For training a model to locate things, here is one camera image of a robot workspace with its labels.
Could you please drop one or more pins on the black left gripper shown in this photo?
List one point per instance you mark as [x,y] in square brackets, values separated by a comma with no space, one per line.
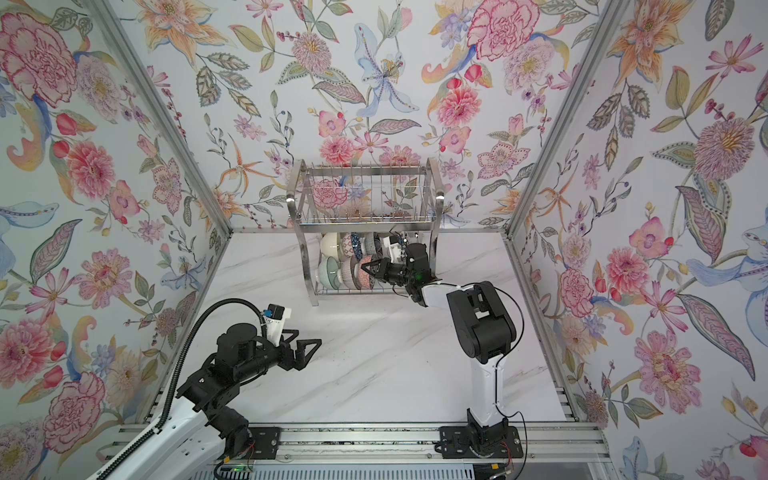
[300,361]

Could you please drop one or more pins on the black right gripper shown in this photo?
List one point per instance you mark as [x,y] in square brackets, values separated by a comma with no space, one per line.
[385,272]

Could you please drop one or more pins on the black white floral bowl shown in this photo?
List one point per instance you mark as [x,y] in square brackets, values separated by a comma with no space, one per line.
[363,279]

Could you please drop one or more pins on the dark petal pattern bowl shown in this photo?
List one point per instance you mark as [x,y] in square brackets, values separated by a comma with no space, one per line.
[372,244]

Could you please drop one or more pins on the pink striped bowl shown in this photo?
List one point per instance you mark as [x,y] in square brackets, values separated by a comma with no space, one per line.
[347,273]

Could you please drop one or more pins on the blue geometric red bowl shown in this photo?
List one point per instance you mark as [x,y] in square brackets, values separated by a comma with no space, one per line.
[351,245]

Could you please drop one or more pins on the pale green bowl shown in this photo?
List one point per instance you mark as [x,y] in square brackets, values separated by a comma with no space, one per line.
[327,273]

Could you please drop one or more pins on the cream white bowl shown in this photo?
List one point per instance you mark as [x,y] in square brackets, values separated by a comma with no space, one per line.
[330,245]

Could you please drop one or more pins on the stainless steel dish rack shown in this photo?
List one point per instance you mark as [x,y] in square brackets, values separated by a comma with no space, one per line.
[406,200]

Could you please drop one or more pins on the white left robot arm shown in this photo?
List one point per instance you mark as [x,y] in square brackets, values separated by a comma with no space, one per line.
[199,427]

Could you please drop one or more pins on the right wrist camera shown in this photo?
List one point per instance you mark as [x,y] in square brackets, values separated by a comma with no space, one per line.
[392,247]

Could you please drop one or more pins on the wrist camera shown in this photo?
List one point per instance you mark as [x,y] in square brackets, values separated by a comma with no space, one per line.
[392,247]
[275,317]

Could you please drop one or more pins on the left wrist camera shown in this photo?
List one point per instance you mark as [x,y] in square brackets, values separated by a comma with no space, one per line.
[275,317]

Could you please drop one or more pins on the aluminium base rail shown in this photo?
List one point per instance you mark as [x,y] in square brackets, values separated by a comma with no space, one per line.
[526,441]

